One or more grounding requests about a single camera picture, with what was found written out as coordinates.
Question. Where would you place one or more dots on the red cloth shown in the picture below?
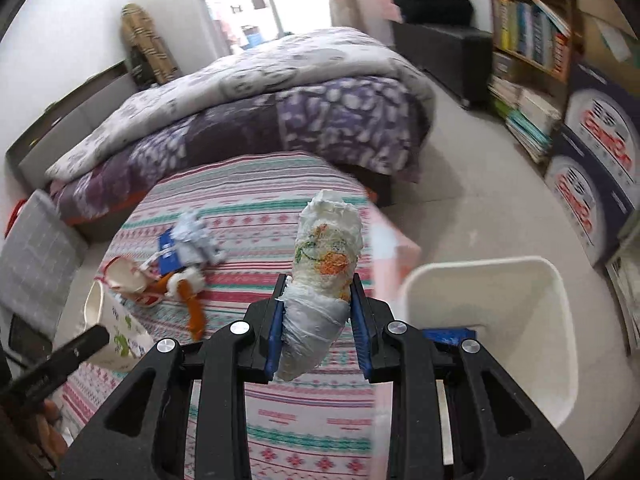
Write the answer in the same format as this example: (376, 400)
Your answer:
(14, 217)

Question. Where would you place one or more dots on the blue white cardboard box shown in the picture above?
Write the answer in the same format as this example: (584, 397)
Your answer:
(607, 125)
(580, 205)

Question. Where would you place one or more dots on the brown plaid coat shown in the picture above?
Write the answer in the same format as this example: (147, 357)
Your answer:
(147, 45)

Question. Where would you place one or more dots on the orange and white toy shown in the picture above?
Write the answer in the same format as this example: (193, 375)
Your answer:
(192, 310)

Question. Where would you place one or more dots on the person's left hand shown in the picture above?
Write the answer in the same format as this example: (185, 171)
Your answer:
(52, 425)

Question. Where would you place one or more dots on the stack of books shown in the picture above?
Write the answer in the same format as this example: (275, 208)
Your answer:
(525, 120)

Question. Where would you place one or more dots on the striped tablecloth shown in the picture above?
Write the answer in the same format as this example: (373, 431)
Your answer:
(280, 200)

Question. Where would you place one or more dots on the blue bucket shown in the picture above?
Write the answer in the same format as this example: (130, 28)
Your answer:
(252, 37)

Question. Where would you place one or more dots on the grey padded headboard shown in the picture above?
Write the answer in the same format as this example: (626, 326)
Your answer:
(50, 130)

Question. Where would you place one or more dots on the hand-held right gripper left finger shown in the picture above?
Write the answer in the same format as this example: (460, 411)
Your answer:
(272, 332)

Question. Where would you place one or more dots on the white diaper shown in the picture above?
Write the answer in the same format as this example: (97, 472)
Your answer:
(320, 260)

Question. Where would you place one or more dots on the wooden bookshelf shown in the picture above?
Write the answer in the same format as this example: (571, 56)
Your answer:
(535, 25)

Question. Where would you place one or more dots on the grey checked cushion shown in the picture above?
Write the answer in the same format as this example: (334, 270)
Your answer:
(35, 260)

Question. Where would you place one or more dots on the purple patterned blanket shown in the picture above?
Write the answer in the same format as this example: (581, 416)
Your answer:
(330, 110)

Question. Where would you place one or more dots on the grey white printed duvet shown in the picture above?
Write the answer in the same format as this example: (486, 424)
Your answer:
(250, 70)

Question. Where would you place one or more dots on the brown cardboard box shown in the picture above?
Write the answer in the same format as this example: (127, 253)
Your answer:
(607, 25)

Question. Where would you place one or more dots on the black storage bench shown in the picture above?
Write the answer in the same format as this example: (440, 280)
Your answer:
(445, 55)

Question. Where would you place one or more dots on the white paper bag green print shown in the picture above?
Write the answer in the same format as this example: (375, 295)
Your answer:
(112, 325)

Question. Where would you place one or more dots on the crushed red white paper cup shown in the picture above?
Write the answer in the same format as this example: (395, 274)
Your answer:
(125, 277)

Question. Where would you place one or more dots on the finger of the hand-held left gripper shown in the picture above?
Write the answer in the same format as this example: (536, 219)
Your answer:
(70, 355)

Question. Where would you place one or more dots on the blue packet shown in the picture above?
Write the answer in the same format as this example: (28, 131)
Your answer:
(450, 336)

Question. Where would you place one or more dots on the white plastic bin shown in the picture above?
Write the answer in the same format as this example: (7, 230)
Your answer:
(525, 305)

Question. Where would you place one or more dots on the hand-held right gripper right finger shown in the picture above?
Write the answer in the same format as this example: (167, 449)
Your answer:
(359, 332)

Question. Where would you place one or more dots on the blue card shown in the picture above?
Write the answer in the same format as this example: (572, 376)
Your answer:
(167, 252)

